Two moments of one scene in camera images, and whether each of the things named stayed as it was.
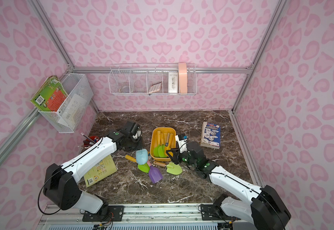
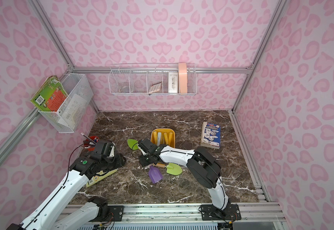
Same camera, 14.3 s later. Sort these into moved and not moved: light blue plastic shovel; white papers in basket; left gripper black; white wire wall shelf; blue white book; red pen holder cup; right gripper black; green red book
Moved: light blue plastic shovel; right gripper black; left gripper black
Not moved: white wire wall shelf; white papers in basket; red pen holder cup; green red book; blue white book
